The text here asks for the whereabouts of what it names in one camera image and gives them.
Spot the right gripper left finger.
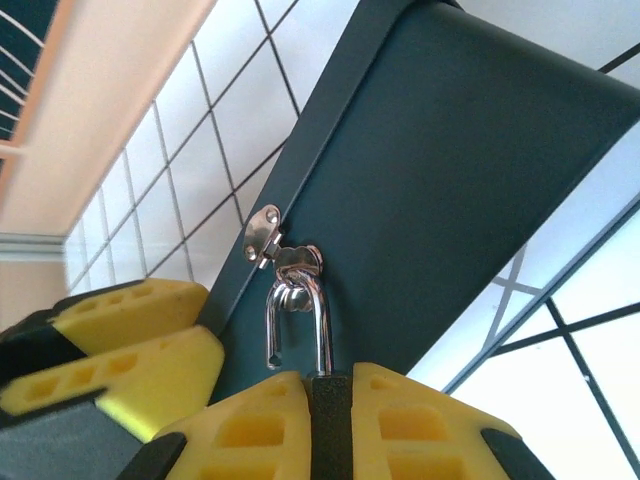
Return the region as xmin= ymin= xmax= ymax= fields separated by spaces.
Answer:
xmin=117 ymin=370 xmax=315 ymax=480

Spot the starry night tin box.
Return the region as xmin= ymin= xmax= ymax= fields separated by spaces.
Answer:
xmin=207 ymin=0 xmax=640 ymax=404

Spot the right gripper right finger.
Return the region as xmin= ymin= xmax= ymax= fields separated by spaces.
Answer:
xmin=351 ymin=361 xmax=557 ymax=480

